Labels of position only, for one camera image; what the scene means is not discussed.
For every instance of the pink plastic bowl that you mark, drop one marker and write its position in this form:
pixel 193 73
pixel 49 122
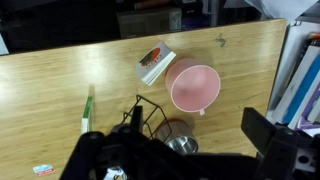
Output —
pixel 192 86

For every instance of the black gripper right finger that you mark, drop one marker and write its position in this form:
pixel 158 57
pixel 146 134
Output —
pixel 285 154

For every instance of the stack of books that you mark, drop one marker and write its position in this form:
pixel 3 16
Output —
pixel 295 93

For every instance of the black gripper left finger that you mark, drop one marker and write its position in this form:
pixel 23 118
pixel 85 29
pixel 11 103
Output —
pixel 135 123

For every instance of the white colors board book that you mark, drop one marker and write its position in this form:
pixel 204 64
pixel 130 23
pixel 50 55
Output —
pixel 86 121

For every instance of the white abc board book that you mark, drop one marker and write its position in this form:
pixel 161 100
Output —
pixel 150 67

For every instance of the black wire rack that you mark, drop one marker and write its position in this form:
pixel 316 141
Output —
pixel 155 123

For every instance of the large steel cup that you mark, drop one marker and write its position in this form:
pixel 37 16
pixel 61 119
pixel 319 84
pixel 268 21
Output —
pixel 176 134

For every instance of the red white sticker label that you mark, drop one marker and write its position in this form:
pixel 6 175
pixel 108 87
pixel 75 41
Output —
pixel 43 169

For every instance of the grey box behind table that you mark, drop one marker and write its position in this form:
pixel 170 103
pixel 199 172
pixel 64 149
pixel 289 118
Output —
pixel 149 22

